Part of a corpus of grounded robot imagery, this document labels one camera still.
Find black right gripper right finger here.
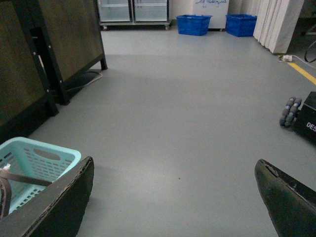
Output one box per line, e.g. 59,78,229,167
254,159,316,237

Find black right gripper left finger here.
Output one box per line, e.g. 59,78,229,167
0,157,94,237

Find light blue plastic basket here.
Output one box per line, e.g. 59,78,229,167
0,137,81,213

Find grey omni wheel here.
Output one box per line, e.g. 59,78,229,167
279,96,302,127

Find white power strip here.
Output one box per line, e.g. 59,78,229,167
278,55,293,63

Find dark wooden display stand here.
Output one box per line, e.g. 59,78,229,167
0,0,107,142

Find white folded partition panels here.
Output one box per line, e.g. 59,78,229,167
253,0,304,54

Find blue plastic crate right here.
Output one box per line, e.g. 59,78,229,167
226,14,257,37

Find blue plastic crate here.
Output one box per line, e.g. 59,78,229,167
226,14,257,37
176,15,212,36

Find blue plastic crate left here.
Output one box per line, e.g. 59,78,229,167
176,15,212,36

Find glass door display cabinet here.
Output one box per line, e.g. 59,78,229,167
97,0,171,31

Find white floor cable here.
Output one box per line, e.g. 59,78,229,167
64,71,103,91

